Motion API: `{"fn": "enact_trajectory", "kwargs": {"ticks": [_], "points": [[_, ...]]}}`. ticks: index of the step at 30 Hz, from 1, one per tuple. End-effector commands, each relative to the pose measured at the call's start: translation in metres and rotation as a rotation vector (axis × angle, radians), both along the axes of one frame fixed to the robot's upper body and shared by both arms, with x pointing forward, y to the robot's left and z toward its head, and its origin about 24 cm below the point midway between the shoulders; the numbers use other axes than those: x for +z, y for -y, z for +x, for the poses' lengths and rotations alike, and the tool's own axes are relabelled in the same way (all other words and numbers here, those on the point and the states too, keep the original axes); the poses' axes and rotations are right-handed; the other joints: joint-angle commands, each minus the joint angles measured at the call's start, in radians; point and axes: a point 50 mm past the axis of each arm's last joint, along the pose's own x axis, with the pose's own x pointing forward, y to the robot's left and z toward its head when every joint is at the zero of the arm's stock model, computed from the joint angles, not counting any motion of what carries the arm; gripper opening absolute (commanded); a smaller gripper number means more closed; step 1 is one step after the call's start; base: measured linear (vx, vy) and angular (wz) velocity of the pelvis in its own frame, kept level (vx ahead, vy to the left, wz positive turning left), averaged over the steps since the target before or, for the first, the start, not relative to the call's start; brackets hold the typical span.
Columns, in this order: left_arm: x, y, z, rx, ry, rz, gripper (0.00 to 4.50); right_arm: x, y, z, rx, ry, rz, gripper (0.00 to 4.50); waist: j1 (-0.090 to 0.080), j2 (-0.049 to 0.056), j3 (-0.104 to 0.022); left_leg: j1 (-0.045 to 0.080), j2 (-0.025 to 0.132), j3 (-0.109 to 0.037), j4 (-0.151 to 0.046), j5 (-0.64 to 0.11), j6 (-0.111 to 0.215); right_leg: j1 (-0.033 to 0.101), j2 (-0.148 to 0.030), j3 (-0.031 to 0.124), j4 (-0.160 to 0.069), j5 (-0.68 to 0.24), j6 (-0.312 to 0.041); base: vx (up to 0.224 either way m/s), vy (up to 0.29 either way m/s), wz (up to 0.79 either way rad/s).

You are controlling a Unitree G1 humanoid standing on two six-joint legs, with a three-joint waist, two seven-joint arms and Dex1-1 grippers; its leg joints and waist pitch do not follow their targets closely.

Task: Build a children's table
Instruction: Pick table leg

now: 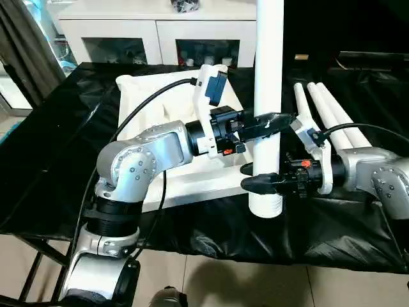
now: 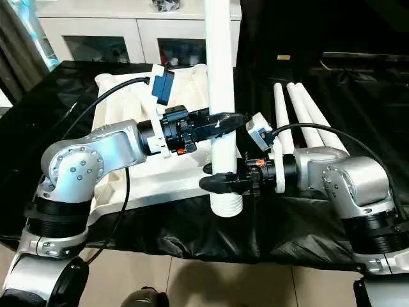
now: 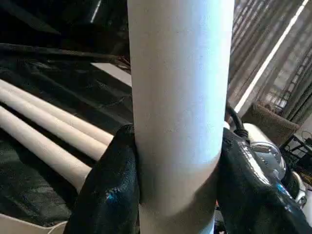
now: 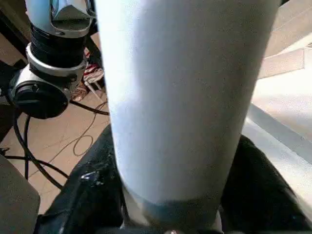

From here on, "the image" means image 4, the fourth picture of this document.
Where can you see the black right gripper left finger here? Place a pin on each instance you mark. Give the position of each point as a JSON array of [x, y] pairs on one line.
[[85, 200]]

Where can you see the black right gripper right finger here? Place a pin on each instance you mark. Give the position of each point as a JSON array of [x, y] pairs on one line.
[[263, 200]]

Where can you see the white plastic table top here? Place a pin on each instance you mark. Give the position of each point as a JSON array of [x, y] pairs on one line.
[[287, 109]]

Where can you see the white plastic table leg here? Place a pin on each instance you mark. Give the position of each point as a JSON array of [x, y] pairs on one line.
[[182, 97]]

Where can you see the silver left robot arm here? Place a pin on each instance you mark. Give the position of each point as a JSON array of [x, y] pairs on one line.
[[48, 61]]

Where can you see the red white patterned cloth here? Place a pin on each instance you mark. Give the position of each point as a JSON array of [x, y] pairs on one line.
[[91, 73]]

